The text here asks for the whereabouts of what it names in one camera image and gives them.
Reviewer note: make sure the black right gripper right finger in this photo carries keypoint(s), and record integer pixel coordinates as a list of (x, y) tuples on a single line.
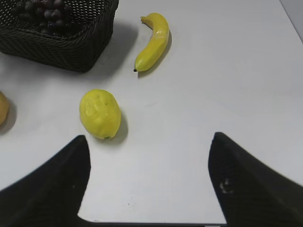
[(250, 193)]

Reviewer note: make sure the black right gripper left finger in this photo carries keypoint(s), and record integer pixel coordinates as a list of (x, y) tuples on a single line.
[(51, 195)]

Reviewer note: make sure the dark purple grape bunch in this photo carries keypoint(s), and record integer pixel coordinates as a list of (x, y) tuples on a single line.
[(50, 17)]

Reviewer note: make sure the black wicker basket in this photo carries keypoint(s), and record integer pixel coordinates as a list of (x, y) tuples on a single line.
[(79, 52)]

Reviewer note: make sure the yellow lemon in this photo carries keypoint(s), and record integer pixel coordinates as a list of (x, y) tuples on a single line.
[(100, 114)]

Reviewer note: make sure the orange mango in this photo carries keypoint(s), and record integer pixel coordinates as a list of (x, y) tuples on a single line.
[(4, 108)]

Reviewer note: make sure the yellow banana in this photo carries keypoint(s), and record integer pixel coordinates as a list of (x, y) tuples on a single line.
[(157, 43)]

